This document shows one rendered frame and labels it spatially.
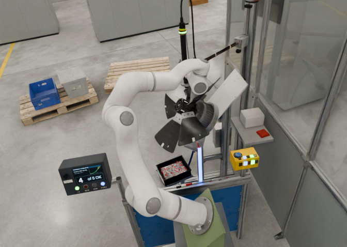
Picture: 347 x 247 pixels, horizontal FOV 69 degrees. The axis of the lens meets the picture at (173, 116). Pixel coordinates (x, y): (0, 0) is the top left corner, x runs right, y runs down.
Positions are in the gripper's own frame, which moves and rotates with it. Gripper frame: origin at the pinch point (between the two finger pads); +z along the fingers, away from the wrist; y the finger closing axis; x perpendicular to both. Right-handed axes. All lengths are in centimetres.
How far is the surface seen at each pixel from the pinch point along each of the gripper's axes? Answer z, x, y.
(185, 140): -12, -51, -7
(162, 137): 13, -67, -21
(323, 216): -60, -90, 70
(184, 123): 2.3, -47.2, -4.4
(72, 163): -25, -41, -76
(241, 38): 43, -8, 49
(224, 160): 19, -112, 32
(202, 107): 17, -47, 12
